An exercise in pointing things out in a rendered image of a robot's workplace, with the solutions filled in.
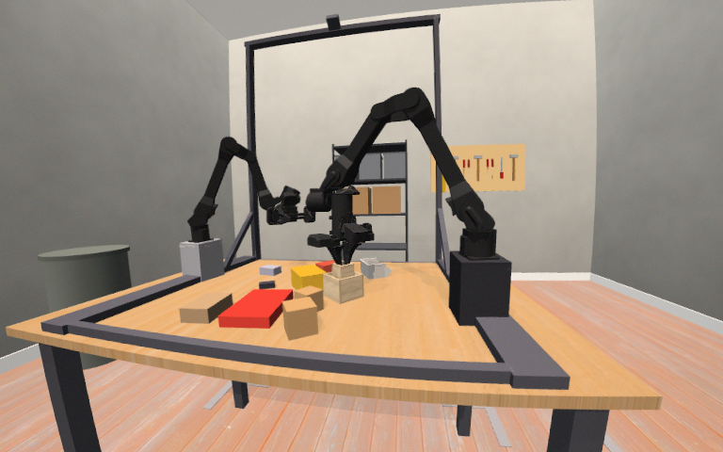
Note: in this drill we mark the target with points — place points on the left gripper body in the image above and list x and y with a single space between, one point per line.
331 239

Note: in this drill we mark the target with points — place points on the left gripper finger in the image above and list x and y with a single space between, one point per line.
336 254
348 251

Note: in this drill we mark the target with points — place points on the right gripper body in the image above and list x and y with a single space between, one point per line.
297 215

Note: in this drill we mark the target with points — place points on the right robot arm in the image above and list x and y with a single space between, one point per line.
205 209

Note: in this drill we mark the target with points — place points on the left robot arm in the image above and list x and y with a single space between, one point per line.
479 243

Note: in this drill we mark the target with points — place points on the yellow rectangular block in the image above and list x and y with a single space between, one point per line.
302 276

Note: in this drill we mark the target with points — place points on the black metal gantry frame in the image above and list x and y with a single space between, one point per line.
252 219

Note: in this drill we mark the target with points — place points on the white open box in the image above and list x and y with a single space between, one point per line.
371 268

